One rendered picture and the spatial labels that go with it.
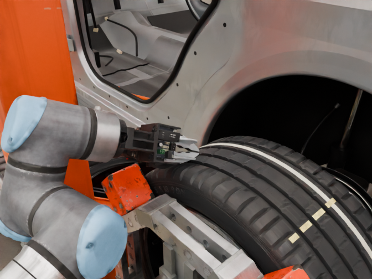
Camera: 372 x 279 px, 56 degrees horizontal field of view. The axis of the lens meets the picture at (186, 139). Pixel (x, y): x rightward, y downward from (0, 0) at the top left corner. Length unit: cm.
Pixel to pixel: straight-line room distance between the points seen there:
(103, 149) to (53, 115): 10
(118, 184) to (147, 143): 15
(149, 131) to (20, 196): 24
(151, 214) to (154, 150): 12
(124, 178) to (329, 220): 41
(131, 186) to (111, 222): 29
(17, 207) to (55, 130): 13
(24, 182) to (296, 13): 60
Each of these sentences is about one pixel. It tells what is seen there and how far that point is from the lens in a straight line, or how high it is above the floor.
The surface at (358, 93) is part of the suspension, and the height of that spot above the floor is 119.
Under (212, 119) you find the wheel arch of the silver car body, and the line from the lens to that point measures 104.
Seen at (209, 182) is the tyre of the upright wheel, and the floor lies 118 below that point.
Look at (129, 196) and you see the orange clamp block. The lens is 76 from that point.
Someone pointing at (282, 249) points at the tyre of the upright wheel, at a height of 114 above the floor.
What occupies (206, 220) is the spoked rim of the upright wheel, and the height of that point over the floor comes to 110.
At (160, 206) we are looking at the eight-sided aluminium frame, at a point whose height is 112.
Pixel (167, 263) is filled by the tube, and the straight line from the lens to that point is 69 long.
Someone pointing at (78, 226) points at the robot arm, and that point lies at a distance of 48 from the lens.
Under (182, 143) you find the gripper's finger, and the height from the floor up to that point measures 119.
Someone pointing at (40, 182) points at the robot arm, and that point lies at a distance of 57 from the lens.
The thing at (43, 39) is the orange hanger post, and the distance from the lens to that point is 79.
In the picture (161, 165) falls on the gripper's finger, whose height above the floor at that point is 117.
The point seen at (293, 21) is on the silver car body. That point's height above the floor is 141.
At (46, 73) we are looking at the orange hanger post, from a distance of 80.
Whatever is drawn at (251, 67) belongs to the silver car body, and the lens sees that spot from 88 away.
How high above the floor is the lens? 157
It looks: 31 degrees down
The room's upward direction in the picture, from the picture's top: straight up
